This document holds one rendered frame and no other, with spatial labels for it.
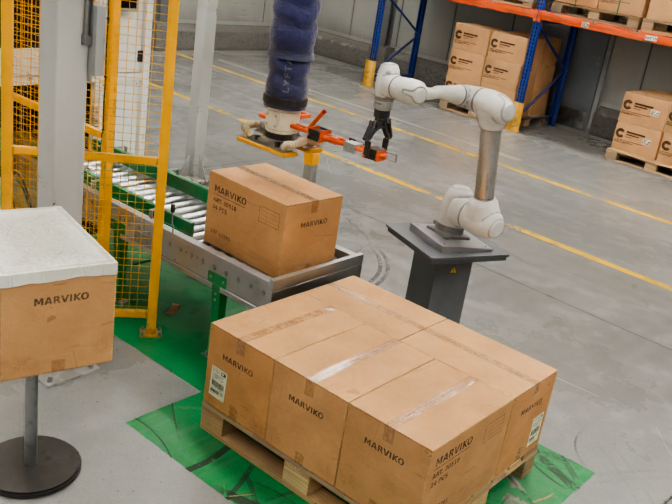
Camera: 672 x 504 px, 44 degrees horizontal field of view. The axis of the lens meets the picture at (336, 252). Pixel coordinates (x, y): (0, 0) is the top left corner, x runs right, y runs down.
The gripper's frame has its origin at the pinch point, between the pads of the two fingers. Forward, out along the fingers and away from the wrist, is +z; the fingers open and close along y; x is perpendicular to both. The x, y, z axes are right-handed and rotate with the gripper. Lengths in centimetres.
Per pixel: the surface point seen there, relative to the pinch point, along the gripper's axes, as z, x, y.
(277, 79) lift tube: -22, -57, 11
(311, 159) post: 31, -77, -46
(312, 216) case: 41, -29, 4
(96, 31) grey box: -38, -87, 95
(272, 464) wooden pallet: 126, 29, 76
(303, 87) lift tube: -19, -49, 1
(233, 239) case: 64, -65, 21
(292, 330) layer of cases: 73, 12, 55
